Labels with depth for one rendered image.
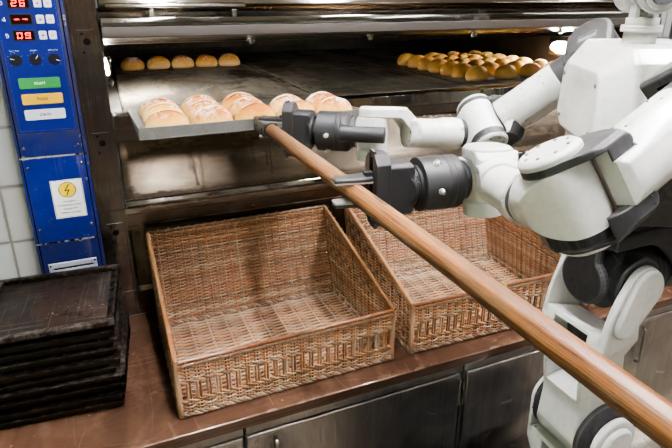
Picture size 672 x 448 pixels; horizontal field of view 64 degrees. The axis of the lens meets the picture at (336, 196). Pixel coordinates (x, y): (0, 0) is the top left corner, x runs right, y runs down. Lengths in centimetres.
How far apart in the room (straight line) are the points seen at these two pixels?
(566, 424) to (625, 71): 73
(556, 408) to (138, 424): 91
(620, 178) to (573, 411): 69
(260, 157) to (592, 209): 114
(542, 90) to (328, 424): 93
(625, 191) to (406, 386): 95
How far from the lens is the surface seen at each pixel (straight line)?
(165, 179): 161
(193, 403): 134
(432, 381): 154
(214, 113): 131
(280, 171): 166
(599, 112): 97
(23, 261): 169
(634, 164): 68
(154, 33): 139
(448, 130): 124
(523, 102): 126
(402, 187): 85
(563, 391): 127
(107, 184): 161
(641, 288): 112
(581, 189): 68
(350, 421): 148
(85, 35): 154
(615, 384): 49
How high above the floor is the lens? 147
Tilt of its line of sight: 20 degrees down
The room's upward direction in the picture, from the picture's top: straight up
